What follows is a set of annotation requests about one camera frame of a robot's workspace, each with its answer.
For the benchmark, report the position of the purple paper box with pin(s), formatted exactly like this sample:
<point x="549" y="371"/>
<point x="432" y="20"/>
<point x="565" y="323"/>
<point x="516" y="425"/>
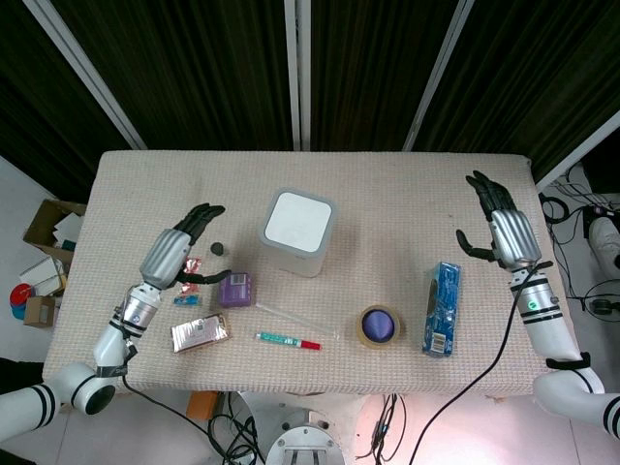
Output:
<point x="236" y="290"/>

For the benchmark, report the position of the small black cap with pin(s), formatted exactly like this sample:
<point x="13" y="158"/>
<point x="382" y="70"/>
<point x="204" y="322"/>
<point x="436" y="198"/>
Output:
<point x="217" y="248"/>

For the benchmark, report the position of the white plastic bin lid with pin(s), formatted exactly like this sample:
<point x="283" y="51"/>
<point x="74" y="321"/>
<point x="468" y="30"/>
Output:
<point x="298" y="222"/>

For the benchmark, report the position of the red candy wrapper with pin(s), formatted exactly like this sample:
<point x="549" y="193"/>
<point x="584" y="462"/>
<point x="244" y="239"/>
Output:
<point x="194" y="265"/>
<point x="187" y="289"/>

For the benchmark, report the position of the clear wrapped straw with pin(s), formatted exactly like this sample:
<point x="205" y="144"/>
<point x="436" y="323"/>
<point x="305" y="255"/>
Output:
<point x="295" y="316"/>

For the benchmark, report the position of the red disc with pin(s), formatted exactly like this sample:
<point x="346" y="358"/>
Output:
<point x="20" y="294"/>

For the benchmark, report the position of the small cardboard box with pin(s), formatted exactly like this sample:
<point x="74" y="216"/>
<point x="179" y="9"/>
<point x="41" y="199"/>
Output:
<point x="40" y="311"/>

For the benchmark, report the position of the grey partition frame post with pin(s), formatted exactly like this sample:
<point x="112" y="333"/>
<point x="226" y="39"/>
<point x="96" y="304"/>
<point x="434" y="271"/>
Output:
<point x="87" y="72"/>
<point x="438" y="72"/>
<point x="581" y="150"/>
<point x="296" y="72"/>

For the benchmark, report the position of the yellow tape roll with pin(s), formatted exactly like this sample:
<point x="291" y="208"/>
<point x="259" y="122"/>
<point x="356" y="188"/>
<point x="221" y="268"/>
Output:
<point x="380" y="343"/>

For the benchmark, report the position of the dark partition panel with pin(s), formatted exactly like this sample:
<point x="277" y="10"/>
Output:
<point x="194" y="72"/>
<point x="368" y="72"/>
<point x="533" y="72"/>
<point x="34" y="106"/>

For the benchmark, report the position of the metal robot base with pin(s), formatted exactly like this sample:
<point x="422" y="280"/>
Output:
<point x="305" y="436"/>

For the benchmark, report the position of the brown golden box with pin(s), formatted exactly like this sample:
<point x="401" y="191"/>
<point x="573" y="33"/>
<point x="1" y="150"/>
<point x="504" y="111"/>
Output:
<point x="200" y="333"/>

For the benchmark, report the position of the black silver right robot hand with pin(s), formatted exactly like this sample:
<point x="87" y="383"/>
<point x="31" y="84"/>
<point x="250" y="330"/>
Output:
<point x="513" y="232"/>

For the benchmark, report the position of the white square container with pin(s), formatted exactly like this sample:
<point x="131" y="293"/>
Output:
<point x="295" y="264"/>

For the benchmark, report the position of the blue candy wrapper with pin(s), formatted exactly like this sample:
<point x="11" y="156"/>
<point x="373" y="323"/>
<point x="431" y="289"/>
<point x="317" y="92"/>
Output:
<point x="188" y="300"/>

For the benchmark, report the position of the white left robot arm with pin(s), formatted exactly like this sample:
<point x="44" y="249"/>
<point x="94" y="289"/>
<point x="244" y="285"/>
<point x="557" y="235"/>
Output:
<point x="109" y="339"/>

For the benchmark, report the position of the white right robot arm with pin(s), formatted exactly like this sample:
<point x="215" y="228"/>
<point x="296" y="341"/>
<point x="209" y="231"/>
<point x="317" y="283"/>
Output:
<point x="547" y="319"/>

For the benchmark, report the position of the white shoe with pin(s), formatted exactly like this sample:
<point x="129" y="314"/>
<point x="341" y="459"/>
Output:
<point x="605" y="242"/>

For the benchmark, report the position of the beige waffle tablecloth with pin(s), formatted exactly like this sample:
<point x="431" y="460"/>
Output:
<point x="387" y="218"/>

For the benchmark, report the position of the orange box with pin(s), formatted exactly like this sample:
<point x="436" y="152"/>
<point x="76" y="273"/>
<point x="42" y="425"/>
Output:
<point x="202" y="406"/>

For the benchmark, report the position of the blue cookie package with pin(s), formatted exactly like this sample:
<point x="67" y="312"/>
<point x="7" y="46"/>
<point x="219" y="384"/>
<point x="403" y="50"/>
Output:
<point x="441" y="310"/>

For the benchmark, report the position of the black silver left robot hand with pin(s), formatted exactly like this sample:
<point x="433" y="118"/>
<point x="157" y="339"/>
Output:
<point x="164" y="257"/>

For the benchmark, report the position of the purple ball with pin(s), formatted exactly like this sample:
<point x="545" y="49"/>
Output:
<point x="379" y="325"/>

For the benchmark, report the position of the green marker with red cap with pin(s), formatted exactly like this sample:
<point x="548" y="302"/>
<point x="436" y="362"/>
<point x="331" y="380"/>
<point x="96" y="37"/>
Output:
<point x="281" y="338"/>

